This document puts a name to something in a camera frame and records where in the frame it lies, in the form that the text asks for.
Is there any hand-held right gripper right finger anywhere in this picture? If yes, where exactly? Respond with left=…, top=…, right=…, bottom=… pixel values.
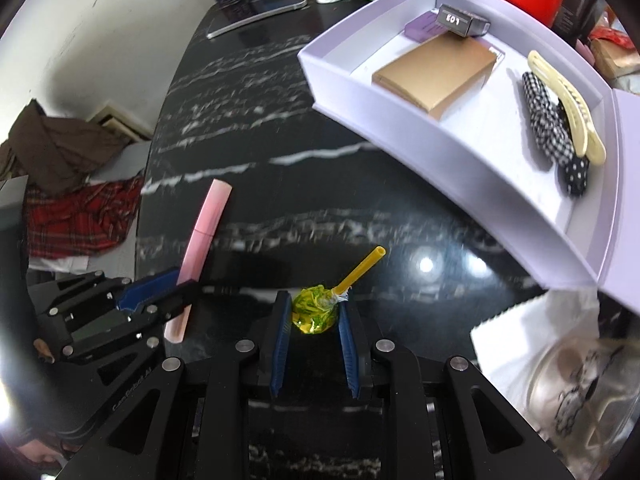
left=337, top=302, right=576, bottom=480

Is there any yellow green lollipop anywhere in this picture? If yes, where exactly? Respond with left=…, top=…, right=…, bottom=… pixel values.
left=291, top=246, right=387, bottom=335

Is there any white wall grille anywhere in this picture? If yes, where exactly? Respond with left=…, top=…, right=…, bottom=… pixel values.
left=87, top=102, right=156, bottom=141

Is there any pile of paper packets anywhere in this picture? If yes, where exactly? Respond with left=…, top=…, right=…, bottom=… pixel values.
left=590, top=10, right=640, bottom=96

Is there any person's left hand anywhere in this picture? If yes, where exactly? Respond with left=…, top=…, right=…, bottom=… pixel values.
left=17, top=337, right=68, bottom=468

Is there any brown cloth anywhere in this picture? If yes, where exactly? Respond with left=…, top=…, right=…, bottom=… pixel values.
left=0, top=99, right=128, bottom=196

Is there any pink tube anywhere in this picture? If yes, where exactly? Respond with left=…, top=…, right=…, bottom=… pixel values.
left=164, top=179, right=233, bottom=345

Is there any black polka dot hair clip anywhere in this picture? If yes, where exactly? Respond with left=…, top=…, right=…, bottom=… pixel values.
left=557, top=152, right=591, bottom=197

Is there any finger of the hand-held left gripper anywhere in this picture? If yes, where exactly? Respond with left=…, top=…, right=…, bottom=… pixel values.
left=30, top=266, right=182, bottom=321
left=47, top=280, right=203, bottom=361

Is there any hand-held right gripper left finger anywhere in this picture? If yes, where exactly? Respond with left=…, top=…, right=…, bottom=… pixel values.
left=57, top=290, right=296, bottom=480

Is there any brown box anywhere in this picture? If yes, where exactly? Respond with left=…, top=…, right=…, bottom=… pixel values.
left=371, top=37, right=501, bottom=122

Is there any red plaid cloth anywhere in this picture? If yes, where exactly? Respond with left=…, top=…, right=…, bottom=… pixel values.
left=25, top=175, right=146, bottom=261

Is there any small grey box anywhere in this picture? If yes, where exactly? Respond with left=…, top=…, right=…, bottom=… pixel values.
left=436, top=4, right=492, bottom=38

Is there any small purple box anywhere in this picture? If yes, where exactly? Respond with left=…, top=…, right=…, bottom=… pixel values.
left=404, top=10, right=446, bottom=43

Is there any lilac cardboard box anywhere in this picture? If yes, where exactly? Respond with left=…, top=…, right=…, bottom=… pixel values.
left=297, top=0, right=640, bottom=311

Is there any black phone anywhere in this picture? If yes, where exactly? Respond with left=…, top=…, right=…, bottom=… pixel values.
left=206, top=0, right=313, bottom=40

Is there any red snack packet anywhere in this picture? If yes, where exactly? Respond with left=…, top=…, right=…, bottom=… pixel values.
left=589, top=25, right=633, bottom=53

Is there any black white checkered scrunchie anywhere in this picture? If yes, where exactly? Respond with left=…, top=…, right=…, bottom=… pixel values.
left=521, top=71, right=576, bottom=166

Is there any clear glass mug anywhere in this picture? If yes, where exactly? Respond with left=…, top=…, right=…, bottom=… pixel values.
left=525, top=335, right=640, bottom=466

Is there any cream hair claw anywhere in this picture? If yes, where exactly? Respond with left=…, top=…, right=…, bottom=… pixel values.
left=527, top=50, right=607, bottom=166

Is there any white paper napkin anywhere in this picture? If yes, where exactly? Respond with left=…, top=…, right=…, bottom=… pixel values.
left=470, top=290, right=601, bottom=396

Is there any black stand-up pouch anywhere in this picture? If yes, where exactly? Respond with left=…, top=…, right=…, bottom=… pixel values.
left=552, top=0, right=608, bottom=43

